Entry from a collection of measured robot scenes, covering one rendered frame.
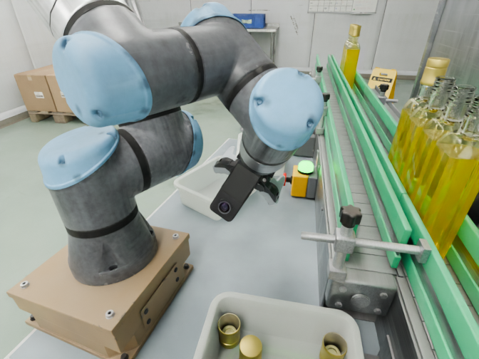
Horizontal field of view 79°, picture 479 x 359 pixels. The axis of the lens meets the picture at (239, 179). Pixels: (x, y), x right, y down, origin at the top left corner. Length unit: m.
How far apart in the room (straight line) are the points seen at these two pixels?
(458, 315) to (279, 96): 0.30
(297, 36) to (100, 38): 6.11
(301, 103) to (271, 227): 0.51
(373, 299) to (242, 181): 0.27
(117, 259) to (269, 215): 0.43
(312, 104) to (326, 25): 6.04
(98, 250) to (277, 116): 0.36
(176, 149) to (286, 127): 0.28
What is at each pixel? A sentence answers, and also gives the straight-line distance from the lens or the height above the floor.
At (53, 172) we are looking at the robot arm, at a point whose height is 1.05.
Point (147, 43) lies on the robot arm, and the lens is 0.28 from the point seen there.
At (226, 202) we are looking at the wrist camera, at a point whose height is 0.97.
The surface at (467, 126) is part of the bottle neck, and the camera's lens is 0.49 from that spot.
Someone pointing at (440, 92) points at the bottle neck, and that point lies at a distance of 0.59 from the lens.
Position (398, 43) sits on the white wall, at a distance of 6.57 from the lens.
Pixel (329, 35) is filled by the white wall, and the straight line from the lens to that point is 6.35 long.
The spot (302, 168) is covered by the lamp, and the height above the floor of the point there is 0.84.
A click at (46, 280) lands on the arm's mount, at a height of 0.84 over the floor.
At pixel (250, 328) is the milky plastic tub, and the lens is 0.55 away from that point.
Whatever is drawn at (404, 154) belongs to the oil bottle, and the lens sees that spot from 0.62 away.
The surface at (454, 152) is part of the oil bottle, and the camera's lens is 0.48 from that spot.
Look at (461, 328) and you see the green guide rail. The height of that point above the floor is 0.95.
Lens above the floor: 1.24
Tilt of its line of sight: 31 degrees down
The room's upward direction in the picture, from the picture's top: straight up
